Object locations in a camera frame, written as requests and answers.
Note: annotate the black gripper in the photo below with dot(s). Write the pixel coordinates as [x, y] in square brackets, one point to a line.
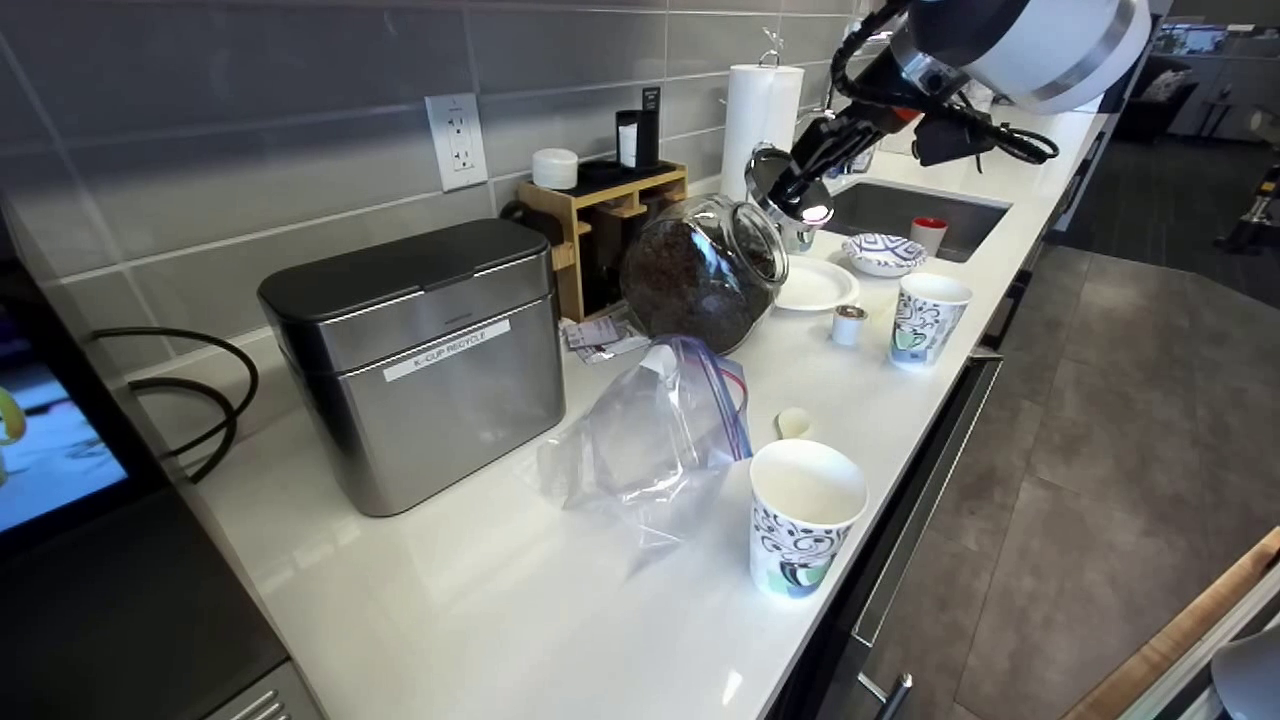
[841, 139]

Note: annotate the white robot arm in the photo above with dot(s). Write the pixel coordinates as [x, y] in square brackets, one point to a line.
[904, 60]

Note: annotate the glass jar of coffee beans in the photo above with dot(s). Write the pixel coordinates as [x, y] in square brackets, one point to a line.
[702, 271]

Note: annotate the blue patterned paper bowl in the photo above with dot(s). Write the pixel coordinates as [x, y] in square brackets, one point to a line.
[883, 253]

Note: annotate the white round plate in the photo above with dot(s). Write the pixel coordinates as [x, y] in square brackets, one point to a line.
[817, 287]

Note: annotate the small coffee pod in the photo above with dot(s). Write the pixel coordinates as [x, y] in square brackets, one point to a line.
[849, 325]

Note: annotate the small red white cup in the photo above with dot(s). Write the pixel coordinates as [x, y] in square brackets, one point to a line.
[928, 232]

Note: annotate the paper towel roll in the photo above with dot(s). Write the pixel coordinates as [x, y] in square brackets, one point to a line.
[760, 108]

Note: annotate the patterned paper cup front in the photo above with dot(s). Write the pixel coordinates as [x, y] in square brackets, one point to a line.
[925, 319]

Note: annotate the patterned paper cup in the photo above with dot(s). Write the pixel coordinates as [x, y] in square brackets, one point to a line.
[925, 319]
[807, 501]

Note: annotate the black box on organizer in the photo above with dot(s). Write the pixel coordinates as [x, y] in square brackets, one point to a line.
[638, 135]

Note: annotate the wooden pod organizer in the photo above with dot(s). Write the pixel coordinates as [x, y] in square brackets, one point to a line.
[607, 193]

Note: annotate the white creamer cup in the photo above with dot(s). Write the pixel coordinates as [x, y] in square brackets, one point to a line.
[555, 171]

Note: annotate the patterned paper cup left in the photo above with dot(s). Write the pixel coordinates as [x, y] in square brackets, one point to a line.
[807, 501]

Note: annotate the clear zip plastic bag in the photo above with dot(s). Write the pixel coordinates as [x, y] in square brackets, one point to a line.
[653, 446]

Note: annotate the stainless steel bin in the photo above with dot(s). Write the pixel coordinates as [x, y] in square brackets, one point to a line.
[424, 357]

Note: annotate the black coffee machine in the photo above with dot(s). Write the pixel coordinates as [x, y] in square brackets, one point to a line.
[113, 596]

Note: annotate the white wall outlet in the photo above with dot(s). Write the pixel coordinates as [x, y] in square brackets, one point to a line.
[457, 139]

